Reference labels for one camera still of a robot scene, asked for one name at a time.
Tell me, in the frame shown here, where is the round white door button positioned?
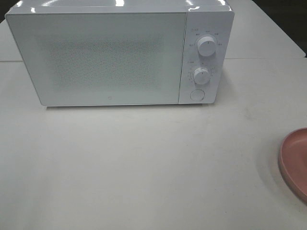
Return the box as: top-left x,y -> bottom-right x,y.
190,90 -> 205,101

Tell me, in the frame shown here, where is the white microwave door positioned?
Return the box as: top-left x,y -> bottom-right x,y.
7,13 -> 186,106

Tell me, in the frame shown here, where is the pink round plate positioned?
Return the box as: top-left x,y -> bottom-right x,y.
278,128 -> 307,203

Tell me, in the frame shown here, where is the lower white timer knob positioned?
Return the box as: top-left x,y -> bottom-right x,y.
193,68 -> 211,85

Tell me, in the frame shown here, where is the upper white power knob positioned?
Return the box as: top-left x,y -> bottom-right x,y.
197,34 -> 217,57

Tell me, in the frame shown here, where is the white microwave oven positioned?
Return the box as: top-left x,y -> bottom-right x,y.
5,0 -> 235,106

